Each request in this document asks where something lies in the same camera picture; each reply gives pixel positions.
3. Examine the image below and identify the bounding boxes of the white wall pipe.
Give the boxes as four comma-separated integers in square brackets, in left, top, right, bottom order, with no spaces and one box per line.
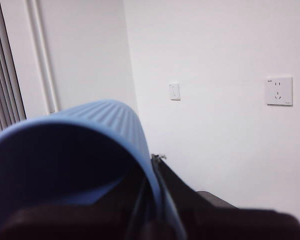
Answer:
[26,0,60,115]

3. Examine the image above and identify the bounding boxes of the blue ribbed plastic cup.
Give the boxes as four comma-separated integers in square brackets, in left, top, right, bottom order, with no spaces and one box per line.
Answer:
[0,98,166,240]

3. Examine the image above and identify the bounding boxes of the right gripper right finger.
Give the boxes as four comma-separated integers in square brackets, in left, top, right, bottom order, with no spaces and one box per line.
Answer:
[151,153,300,240]

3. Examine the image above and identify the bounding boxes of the grey window blind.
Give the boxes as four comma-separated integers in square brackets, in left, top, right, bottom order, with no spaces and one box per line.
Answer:
[0,0,27,138]

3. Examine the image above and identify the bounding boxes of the white wall power socket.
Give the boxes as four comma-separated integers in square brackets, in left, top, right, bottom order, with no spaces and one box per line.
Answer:
[266,76,294,107]
[168,82,181,101]

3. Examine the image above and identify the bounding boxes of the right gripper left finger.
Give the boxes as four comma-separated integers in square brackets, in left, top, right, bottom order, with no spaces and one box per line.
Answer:
[0,172,146,240]

